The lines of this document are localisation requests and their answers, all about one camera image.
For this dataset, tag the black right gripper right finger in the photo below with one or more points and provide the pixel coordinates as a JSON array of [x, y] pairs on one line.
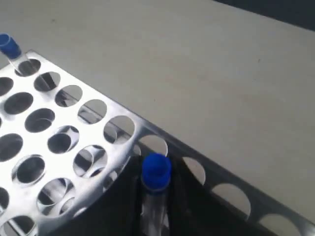
[[194, 211]]

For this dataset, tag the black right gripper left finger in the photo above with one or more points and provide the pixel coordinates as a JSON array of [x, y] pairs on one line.
[[110, 202]]

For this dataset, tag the grey box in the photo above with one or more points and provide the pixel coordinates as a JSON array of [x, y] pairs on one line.
[[55, 129]]

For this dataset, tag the blue-capped tube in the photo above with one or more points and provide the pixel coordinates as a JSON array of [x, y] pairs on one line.
[[155, 180], [14, 54]]

